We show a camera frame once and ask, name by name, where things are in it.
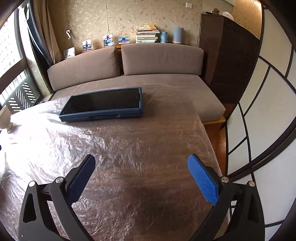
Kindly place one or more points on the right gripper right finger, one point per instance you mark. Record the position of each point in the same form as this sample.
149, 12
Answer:
247, 220

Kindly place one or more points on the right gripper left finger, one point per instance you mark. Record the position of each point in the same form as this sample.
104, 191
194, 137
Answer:
36, 222

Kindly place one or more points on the black framed screen door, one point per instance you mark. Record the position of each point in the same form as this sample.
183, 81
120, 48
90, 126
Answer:
261, 129

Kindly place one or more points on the white ceramic teacup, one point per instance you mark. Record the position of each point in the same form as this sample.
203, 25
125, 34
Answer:
5, 119

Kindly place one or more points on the brown sofa seat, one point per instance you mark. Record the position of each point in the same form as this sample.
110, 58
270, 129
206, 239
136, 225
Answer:
177, 87

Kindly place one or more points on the black window railing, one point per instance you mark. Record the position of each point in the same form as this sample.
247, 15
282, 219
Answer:
21, 93

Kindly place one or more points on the dark blue cased phone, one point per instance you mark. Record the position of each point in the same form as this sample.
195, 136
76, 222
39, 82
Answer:
105, 104

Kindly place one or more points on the dark wooden cabinet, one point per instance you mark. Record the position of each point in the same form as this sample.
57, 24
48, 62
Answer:
230, 53

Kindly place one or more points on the left brown sofa cushion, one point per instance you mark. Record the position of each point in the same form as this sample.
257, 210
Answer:
87, 67

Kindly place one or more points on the brown sofa cushion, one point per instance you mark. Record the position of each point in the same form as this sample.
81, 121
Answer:
87, 67
160, 58

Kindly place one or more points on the right brown sofa cushion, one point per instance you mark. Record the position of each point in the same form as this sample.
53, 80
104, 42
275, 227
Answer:
160, 58

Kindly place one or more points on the grey cylinder speaker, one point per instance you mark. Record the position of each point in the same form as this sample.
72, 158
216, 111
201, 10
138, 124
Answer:
178, 35

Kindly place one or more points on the teal cylinder vase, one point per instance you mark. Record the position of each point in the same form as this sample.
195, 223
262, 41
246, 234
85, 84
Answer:
163, 37

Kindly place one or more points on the white plate on cabinet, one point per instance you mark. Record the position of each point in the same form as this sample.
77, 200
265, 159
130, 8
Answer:
227, 15

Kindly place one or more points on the stack of books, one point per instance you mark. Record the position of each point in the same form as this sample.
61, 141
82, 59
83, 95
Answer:
146, 34

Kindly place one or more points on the beige curtain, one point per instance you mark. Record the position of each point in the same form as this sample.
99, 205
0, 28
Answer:
42, 33

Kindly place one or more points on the leftmost photo frame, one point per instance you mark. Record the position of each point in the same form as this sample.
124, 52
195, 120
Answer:
69, 53

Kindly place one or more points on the photo frame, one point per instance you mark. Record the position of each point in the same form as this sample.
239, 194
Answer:
87, 45
108, 40
69, 53
123, 40

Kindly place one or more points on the white wall hook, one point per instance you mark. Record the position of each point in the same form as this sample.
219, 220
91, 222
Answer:
68, 34

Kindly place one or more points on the white wall switch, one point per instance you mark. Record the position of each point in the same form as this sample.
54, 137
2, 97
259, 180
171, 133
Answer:
188, 5

